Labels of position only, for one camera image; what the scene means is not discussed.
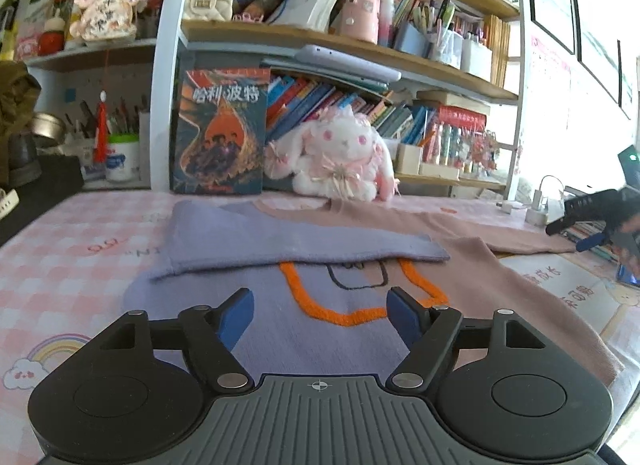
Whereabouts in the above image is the white metal bookshelf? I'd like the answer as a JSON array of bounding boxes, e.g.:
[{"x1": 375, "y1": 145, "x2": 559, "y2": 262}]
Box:
[{"x1": 28, "y1": 0, "x2": 518, "y2": 192}]

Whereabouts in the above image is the pink bunny charm ornament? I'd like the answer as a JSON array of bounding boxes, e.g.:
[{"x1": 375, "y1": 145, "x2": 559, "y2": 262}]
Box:
[{"x1": 70, "y1": 0, "x2": 148, "y2": 44}]

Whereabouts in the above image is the white pen holder cup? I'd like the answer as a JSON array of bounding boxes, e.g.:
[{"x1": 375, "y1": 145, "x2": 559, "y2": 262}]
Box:
[{"x1": 105, "y1": 133, "x2": 140, "y2": 183}]

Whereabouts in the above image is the red tassel pendant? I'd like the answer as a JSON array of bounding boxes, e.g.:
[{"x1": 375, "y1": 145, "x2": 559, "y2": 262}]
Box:
[{"x1": 93, "y1": 52, "x2": 110, "y2": 164}]

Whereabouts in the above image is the purple and pink sweater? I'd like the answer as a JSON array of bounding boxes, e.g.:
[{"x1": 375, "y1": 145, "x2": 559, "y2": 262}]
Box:
[{"x1": 124, "y1": 200, "x2": 623, "y2": 383}]

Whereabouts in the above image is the stack of books on desk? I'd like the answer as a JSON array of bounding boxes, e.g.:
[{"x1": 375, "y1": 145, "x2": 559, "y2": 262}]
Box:
[{"x1": 562, "y1": 186, "x2": 640, "y2": 266}]

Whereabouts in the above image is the metal bowl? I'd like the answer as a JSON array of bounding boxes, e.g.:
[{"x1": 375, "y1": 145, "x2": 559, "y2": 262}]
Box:
[{"x1": 28, "y1": 112, "x2": 66, "y2": 148}]

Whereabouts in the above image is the Harry Potter book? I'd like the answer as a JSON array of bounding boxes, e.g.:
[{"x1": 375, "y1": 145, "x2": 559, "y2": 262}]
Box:
[{"x1": 171, "y1": 67, "x2": 270, "y2": 195}]

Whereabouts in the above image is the pink white plush bunny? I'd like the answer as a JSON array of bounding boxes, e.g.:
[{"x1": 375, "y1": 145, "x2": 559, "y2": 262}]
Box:
[{"x1": 264, "y1": 105, "x2": 397, "y2": 202}]

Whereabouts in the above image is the white wristwatch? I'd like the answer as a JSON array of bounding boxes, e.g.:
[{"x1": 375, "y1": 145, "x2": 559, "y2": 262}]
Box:
[{"x1": 0, "y1": 190, "x2": 20, "y2": 219}]

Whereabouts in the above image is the pink checkered desk mat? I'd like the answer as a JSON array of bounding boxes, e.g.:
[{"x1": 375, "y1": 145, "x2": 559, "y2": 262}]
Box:
[{"x1": 0, "y1": 186, "x2": 640, "y2": 465}]

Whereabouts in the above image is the olive brown jacket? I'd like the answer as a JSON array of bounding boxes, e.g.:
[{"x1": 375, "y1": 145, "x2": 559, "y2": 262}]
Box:
[{"x1": 0, "y1": 61, "x2": 41, "y2": 186}]

